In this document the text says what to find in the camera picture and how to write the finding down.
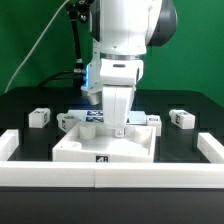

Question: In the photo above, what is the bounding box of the white U-shaped obstacle fence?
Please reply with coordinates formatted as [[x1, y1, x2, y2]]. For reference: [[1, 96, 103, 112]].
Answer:
[[0, 129, 224, 188]]

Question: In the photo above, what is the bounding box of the grey thin cable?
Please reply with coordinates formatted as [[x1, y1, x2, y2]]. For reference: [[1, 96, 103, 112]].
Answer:
[[4, 0, 72, 94]]

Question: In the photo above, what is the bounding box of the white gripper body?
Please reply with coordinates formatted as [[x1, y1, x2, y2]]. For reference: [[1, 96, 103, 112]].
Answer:
[[100, 59, 144, 129]]

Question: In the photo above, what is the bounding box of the white square tabletop part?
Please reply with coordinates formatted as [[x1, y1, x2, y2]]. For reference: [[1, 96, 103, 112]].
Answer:
[[52, 121, 156, 163]]

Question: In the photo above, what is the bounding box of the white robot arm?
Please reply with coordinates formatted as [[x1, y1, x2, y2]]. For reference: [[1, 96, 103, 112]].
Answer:
[[82, 0, 178, 137]]

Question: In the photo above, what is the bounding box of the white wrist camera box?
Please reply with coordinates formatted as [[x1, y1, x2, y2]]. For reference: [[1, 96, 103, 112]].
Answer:
[[87, 92, 102, 105]]

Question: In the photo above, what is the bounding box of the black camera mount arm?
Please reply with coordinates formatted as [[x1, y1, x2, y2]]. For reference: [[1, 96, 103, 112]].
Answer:
[[65, 0, 91, 69]]

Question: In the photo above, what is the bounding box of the white marker plate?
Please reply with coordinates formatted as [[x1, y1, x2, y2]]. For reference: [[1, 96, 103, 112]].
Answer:
[[68, 110, 146, 125]]

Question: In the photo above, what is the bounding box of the black cable with connector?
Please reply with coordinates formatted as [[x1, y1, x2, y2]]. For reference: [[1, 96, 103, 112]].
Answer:
[[37, 69, 86, 88]]

